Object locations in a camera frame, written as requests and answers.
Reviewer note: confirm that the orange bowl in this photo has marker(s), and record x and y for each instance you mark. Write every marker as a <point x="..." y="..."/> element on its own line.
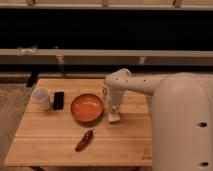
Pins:
<point x="86" y="108"/>

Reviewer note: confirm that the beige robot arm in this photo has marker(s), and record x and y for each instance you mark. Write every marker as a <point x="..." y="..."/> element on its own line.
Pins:
<point x="181" y="116"/>

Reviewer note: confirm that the black rectangular box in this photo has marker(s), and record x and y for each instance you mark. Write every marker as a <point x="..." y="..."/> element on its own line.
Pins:
<point x="58" y="101"/>

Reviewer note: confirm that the small white bottle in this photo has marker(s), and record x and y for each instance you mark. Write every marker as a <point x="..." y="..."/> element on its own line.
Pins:
<point x="105" y="92"/>

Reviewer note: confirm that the white sponge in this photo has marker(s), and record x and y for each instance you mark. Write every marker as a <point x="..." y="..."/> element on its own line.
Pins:
<point x="113" y="116"/>

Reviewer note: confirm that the wooden rail frame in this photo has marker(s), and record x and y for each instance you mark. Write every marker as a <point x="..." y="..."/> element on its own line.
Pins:
<point x="106" y="57"/>

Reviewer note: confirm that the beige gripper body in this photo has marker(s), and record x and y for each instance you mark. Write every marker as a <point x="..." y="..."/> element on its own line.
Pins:
<point x="114" y="99"/>

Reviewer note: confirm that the white paper cup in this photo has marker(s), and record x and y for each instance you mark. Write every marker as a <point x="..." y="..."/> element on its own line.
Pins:
<point x="42" y="98"/>

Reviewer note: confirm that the red chili pepper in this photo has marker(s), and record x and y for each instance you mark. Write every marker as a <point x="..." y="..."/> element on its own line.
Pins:
<point x="85" y="140"/>

